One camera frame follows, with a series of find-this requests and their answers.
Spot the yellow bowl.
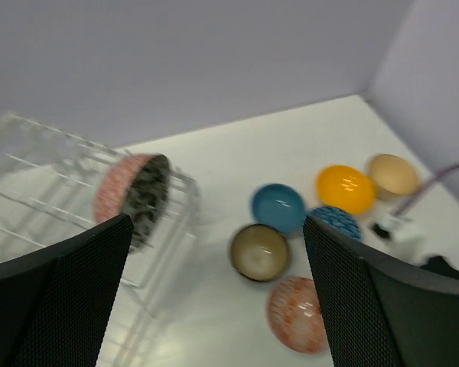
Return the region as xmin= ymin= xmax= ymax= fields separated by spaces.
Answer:
xmin=315 ymin=165 xmax=376 ymax=215

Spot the blue triangle pattern bowl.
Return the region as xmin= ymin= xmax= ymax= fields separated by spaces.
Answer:
xmin=307 ymin=205 xmax=363 ymax=242

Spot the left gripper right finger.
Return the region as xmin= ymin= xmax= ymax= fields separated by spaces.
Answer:
xmin=303 ymin=216 xmax=459 ymax=366

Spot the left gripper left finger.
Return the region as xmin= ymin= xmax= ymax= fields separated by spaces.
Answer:
xmin=0 ymin=214 xmax=133 ymax=367

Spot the tan beige bowl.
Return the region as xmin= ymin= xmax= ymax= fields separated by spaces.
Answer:
xmin=367 ymin=154 xmax=421 ymax=201

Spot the dark brown cream bowl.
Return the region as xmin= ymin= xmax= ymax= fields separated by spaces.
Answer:
xmin=228 ymin=224 xmax=291 ymax=282

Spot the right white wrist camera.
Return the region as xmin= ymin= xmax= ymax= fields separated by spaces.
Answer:
xmin=370 ymin=213 xmax=426 ymax=264

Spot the teal blue bowl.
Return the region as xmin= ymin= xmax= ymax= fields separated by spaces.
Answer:
xmin=250 ymin=183 xmax=306 ymax=235

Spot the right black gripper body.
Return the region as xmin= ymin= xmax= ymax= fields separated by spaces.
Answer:
xmin=420 ymin=255 xmax=459 ymax=274

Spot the orange red patterned bowl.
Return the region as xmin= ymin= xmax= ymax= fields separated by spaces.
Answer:
xmin=266 ymin=276 xmax=328 ymax=354

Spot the black white floral bowl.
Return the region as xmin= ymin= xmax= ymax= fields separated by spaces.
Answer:
xmin=93 ymin=154 xmax=171 ymax=252

